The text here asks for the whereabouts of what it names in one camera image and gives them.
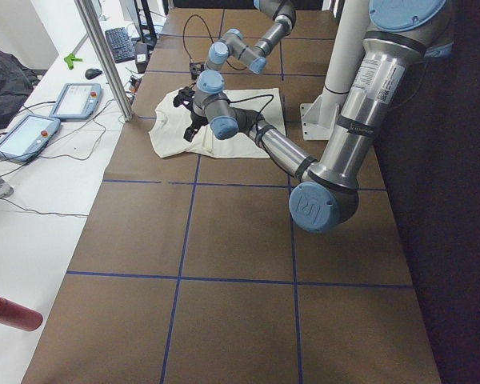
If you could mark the cream long sleeve shirt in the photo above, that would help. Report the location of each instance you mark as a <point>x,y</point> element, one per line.
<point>219,139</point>

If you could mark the white pedestal column base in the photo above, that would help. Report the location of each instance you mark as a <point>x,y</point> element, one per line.
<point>319,117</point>

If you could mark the near teach pendant tablet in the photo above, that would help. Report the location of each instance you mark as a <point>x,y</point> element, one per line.
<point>28,138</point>

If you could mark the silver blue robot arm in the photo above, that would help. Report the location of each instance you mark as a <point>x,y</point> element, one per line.
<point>376,43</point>
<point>232,44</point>

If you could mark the teach pendant tablet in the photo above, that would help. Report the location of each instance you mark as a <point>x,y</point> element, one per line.
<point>77,101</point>
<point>28,138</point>

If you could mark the red cylinder bottle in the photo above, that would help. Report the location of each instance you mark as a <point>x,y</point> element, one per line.
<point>18,316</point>

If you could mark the black computer mouse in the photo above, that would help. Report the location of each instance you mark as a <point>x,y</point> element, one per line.
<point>92,73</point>

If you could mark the far teach pendant tablet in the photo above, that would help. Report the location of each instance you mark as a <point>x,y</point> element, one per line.
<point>77,101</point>

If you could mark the black jacket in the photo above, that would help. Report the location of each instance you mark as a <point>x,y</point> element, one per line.
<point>17,82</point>

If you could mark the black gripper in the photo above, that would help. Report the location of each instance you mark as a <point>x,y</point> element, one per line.
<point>195,72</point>
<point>195,118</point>

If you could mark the aluminium frame post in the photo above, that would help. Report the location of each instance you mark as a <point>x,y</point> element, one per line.
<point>94,31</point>

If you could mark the black keyboard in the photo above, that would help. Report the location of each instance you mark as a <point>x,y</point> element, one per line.
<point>120,45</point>

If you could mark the green clamp tool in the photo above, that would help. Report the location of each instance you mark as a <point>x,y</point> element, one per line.
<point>72,58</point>

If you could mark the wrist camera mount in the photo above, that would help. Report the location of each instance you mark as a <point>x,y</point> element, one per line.
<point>184,97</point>

